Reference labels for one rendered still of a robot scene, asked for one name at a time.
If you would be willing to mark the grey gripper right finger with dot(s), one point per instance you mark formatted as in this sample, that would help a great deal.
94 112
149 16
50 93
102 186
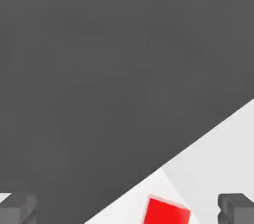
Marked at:
238 211

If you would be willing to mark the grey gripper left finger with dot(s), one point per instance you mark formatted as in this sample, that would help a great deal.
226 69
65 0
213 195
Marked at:
13 211

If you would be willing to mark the small red cube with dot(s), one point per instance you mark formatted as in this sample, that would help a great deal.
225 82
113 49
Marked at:
165 212

